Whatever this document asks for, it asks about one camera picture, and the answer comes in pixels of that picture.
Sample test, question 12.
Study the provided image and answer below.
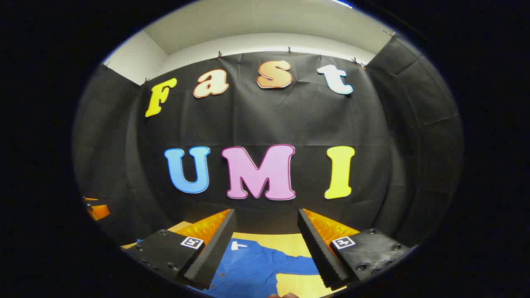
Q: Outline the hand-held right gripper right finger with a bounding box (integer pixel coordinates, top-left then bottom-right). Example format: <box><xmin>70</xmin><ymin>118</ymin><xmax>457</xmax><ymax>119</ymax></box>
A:
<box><xmin>297</xmin><ymin>208</ymin><xmax>411</xmax><ymax>291</ymax></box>

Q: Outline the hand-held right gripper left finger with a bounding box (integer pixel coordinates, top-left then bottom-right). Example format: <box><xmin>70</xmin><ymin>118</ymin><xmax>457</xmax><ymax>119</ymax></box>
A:
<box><xmin>122</xmin><ymin>208</ymin><xmax>237</xmax><ymax>291</ymax></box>

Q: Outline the blue shirt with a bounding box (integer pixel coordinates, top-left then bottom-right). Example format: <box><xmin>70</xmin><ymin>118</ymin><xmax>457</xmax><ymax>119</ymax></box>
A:
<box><xmin>137</xmin><ymin>238</ymin><xmax>323</xmax><ymax>298</ymax></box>

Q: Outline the black backdrop cloth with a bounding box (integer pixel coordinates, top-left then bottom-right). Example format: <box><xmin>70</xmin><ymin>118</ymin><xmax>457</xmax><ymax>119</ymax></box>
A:
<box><xmin>72</xmin><ymin>32</ymin><xmax>464</xmax><ymax>249</ymax></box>

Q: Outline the row of small cloth clips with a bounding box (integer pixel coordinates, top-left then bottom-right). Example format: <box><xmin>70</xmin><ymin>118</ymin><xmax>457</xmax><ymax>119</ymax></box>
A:
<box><xmin>102</xmin><ymin>30</ymin><xmax>396</xmax><ymax>85</ymax></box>

